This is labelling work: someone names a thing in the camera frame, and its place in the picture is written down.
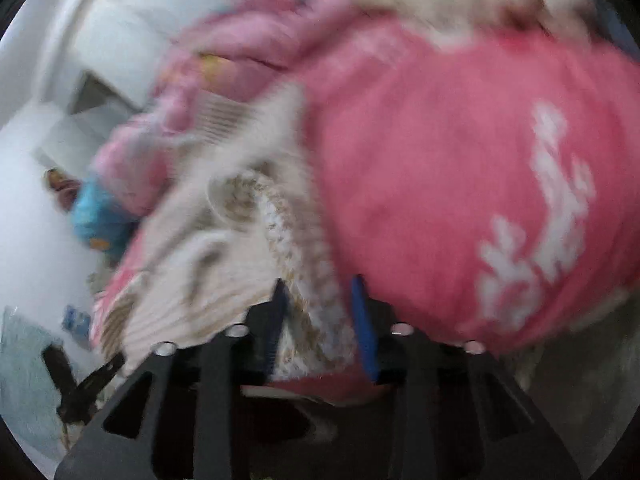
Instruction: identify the cream ribbed knit cardigan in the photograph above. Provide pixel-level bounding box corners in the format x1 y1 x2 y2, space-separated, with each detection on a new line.
94 82 356 381

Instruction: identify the pink flower fleece blanket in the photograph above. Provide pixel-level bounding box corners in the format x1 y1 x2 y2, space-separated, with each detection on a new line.
89 14 640 406

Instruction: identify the pink floral duvet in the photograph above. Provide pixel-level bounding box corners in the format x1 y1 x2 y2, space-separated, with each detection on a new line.
69 0 381 261

